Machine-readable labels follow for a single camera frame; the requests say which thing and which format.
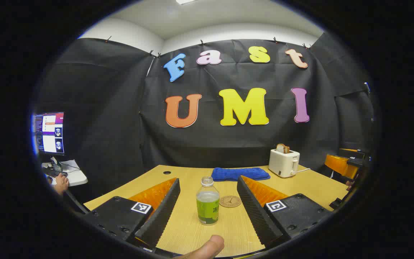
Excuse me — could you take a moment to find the blue towel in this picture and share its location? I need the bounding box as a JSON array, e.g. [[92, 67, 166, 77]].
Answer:
[[211, 167, 271, 182]]

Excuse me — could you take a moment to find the green label water bottle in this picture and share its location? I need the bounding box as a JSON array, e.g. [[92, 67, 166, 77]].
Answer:
[[196, 176, 220, 226]]

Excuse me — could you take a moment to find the computer monitor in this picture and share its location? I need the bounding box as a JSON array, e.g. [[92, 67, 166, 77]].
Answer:
[[33, 112, 65, 156]]

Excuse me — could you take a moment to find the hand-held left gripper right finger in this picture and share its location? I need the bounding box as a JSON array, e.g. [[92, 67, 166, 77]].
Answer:
[[237, 175, 332, 249]]

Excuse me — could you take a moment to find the white toaster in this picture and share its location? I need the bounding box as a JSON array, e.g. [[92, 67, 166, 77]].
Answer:
[[268, 148, 300, 178]]

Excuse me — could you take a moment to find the black backdrop cloth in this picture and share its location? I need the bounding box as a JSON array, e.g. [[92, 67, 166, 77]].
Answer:
[[34, 32, 374, 202]]

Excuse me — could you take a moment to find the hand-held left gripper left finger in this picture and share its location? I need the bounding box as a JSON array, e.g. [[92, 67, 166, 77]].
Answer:
[[83, 177, 181, 252]]

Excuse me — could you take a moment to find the round cork coaster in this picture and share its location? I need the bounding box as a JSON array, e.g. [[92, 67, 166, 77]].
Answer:
[[220, 195, 242, 208]]

